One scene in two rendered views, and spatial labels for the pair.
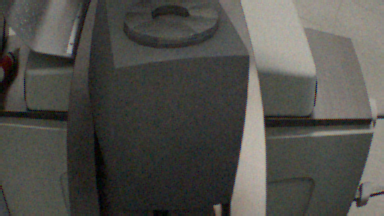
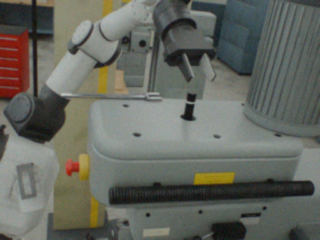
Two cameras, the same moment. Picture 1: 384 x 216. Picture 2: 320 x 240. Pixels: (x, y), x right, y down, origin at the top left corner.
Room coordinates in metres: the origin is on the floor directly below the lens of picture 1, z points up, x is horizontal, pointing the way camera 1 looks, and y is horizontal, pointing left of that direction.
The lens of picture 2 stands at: (1.95, -0.17, 2.22)
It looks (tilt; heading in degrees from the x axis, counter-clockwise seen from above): 24 degrees down; 167
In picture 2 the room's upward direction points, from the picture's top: 8 degrees clockwise
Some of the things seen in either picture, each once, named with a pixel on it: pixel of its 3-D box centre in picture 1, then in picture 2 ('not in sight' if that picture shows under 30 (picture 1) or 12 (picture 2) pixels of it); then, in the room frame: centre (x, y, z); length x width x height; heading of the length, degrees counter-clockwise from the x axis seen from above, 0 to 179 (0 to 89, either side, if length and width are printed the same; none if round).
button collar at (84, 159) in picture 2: not in sight; (84, 167); (1.24, -0.17, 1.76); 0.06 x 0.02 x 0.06; 4
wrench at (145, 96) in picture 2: not in sight; (112, 95); (1.13, -0.11, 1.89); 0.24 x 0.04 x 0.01; 96
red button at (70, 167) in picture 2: not in sight; (73, 167); (1.24, -0.19, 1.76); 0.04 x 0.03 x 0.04; 4
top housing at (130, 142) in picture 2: not in sight; (188, 147); (1.22, 0.08, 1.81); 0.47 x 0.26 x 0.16; 94
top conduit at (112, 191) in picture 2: not in sight; (217, 190); (1.37, 0.11, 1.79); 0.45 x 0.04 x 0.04; 94
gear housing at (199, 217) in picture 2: not in sight; (190, 191); (1.22, 0.11, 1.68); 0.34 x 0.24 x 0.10; 94
